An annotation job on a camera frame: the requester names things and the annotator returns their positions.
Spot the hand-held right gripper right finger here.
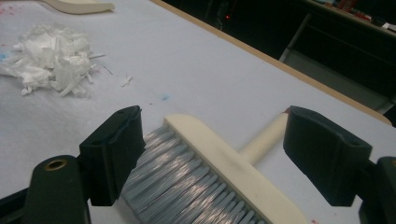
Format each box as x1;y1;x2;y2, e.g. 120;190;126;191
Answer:
282;105;374;207

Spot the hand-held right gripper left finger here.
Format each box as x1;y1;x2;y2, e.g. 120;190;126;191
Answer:
78;105;148;207

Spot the cream brush with grey bristles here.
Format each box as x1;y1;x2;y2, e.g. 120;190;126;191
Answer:
120;106;312;224

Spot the pile of white paper scraps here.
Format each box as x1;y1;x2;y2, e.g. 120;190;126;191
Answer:
0;23;134;98

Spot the cream dustpan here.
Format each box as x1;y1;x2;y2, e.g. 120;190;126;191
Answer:
39;0;116;16

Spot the dark equipment with red light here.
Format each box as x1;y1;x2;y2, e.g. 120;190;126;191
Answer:
214;0;241;32

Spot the white metal frame desk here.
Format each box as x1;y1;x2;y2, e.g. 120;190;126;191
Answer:
278;0;396;115

